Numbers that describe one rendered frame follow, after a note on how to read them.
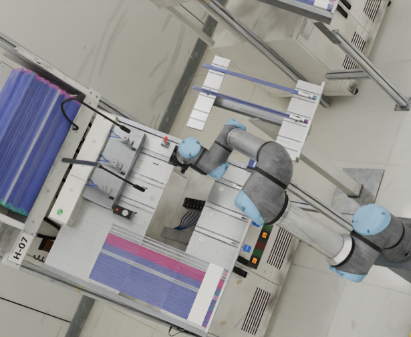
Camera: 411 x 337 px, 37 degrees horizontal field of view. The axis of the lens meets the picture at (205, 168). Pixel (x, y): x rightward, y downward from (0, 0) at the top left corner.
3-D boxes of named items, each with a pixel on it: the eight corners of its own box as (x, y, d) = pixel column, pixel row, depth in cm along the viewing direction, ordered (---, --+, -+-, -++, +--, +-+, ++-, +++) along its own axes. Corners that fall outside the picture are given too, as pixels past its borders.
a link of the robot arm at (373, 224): (409, 224, 203) (389, 208, 195) (387, 258, 203) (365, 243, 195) (383, 210, 212) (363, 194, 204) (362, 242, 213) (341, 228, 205)
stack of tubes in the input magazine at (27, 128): (83, 101, 246) (25, 65, 230) (27, 217, 235) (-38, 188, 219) (69, 101, 255) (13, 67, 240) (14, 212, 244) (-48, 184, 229)
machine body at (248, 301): (313, 227, 317) (234, 177, 281) (264, 358, 302) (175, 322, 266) (230, 211, 368) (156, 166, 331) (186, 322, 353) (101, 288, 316)
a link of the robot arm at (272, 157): (287, 140, 181) (222, 112, 225) (266, 172, 181) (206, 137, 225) (313, 160, 186) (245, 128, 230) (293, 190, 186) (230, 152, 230)
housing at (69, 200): (122, 126, 266) (116, 115, 253) (75, 230, 256) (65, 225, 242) (105, 120, 267) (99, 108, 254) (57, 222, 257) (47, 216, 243)
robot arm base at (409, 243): (426, 224, 210) (412, 212, 204) (415, 265, 206) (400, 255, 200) (388, 220, 221) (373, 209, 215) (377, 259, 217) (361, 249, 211)
